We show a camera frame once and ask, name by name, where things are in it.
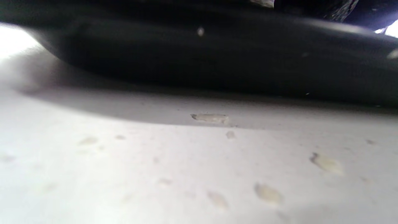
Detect scattered pale rice grains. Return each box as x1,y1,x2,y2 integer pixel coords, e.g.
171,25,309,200
2,114,378,223

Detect black round bowl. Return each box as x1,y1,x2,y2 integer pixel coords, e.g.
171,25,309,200
0,0,398,108

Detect person's left hand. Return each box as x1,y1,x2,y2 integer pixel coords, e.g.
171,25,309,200
275,0,360,22

